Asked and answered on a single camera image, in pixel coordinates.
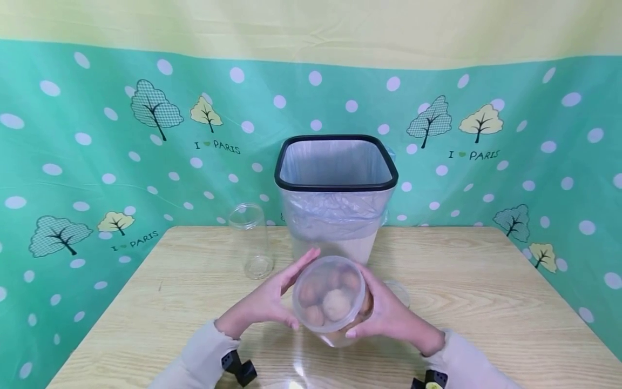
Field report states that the person's left hand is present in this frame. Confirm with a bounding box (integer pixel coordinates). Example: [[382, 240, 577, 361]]
[[214, 248, 321, 340]]

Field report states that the clear plastic jar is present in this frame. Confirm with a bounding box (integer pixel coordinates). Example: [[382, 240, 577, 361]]
[[292, 255, 375, 348], [228, 203, 275, 280]]

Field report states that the black rimmed trash bin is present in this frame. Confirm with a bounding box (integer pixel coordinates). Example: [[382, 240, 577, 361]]
[[274, 135, 400, 266]]

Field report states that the person's left forearm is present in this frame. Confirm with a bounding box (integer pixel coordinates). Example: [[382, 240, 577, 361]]
[[147, 319, 242, 389]]

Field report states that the empty clear plastic jar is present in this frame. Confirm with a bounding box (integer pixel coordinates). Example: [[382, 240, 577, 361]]
[[228, 203, 275, 280]]

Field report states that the clear plastic bin liner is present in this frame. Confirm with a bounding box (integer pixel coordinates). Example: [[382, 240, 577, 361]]
[[279, 139, 397, 242]]

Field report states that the person's right forearm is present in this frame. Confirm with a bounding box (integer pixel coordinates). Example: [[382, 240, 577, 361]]
[[420, 329, 525, 389]]

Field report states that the person's right hand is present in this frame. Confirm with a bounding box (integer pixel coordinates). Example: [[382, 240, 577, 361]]
[[345, 263, 447, 357]]

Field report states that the pile of walnuts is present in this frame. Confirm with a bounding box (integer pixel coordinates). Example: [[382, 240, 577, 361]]
[[298, 269, 374, 341]]

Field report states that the clear plastic lid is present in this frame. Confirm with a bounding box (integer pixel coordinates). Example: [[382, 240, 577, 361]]
[[384, 280, 412, 310]]

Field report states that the black wrist band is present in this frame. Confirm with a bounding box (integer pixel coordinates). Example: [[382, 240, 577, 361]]
[[221, 350, 258, 388], [410, 369, 449, 389]]

